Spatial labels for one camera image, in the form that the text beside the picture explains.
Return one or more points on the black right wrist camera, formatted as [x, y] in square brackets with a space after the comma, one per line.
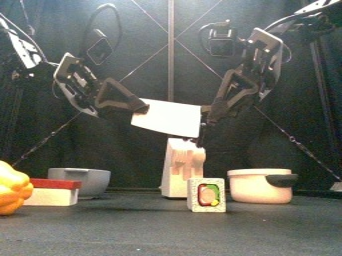
[221, 41]

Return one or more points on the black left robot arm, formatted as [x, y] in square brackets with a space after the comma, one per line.
[21, 53]

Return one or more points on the grey vertical frame pole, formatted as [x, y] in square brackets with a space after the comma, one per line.
[170, 50]

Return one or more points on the yellow toy bell pepper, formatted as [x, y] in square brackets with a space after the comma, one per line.
[13, 188]

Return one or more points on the white wooden knife block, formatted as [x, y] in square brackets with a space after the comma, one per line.
[178, 173]

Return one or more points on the red and white toy block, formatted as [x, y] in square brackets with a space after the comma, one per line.
[51, 191]

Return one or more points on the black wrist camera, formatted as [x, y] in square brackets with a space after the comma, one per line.
[100, 49]
[221, 41]

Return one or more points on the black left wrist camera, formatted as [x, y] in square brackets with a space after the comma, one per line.
[100, 49]

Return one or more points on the grey frame corner bracket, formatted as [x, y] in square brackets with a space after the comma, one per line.
[337, 186]

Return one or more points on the grey bowl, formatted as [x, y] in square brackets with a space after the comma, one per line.
[92, 181]

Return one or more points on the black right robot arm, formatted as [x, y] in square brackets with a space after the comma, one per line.
[312, 15]

